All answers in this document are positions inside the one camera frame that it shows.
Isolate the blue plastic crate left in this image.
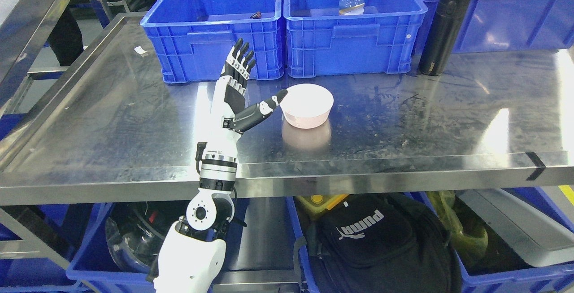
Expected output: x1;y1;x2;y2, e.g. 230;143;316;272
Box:
141;0;285;84

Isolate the black puma backpack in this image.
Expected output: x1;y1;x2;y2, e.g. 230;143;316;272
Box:
287;193;462;293

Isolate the blue plastic crate middle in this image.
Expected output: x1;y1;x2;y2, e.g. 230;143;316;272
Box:
283;0;428;78

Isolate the blue bin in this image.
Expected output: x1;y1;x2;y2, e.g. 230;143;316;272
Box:
411;188;573;293
66;203;155;293

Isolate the black thermos flask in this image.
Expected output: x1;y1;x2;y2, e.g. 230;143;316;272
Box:
418;0;471;76

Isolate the blue lower bin left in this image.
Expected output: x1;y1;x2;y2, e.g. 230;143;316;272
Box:
66;203;155;293

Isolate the stainless steel shelf rack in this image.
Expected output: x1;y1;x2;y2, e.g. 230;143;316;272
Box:
1;13;573;206

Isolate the blue plastic crate right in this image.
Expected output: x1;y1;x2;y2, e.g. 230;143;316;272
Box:
413;0;574;55

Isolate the green plastic bag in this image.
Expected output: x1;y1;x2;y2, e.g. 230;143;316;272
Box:
426;190;488;269

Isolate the yellow black tool case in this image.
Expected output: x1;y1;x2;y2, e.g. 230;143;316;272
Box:
295;193;349;220

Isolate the white paper scrap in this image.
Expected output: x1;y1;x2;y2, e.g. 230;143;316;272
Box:
134;46;148;57

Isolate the blue lower bin right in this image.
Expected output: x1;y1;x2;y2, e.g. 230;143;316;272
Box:
411;188;573;293

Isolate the grey laptop lid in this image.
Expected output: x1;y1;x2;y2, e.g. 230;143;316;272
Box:
455;188;574;268

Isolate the small dark object in crate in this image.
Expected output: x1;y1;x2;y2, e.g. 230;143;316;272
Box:
250;11;262;19

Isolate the pink plastic bowl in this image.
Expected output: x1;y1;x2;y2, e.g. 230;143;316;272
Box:
280;83;334;129

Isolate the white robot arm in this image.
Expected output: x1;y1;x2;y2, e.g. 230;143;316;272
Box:
152;156;237;293

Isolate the black helmet in bin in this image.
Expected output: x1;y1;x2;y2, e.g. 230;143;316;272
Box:
105;201;188;273

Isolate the blue plastic crate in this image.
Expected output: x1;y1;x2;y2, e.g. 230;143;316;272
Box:
283;0;428;78
413;0;574;55
141;0;285;84

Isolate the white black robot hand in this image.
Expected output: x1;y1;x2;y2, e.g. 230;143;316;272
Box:
196;38;288;163

